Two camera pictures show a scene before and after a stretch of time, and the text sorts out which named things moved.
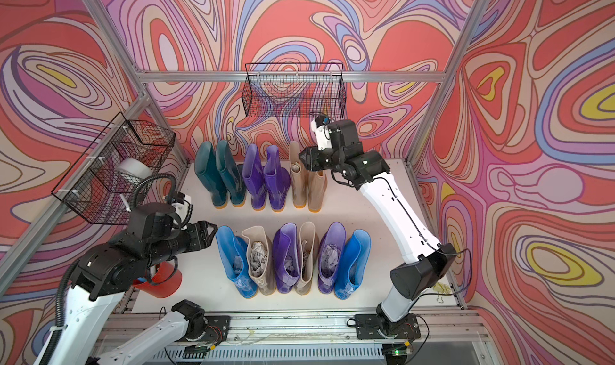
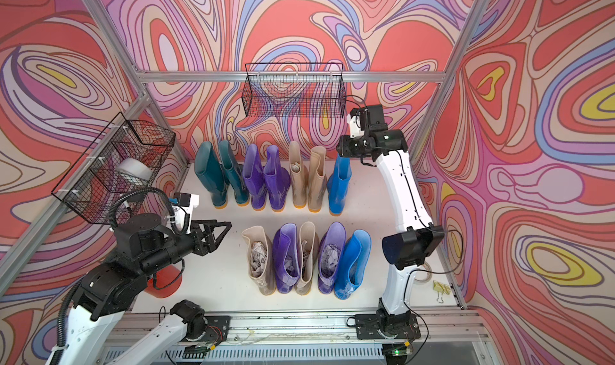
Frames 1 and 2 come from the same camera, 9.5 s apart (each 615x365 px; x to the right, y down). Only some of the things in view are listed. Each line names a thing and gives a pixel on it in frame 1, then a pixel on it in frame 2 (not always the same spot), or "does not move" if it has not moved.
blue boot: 234,253 to 337,186
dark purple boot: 277,178 does not move
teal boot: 229,170 does not move
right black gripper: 311,163 to 344,150
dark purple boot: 253,175 does not move
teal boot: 208,174 does not move
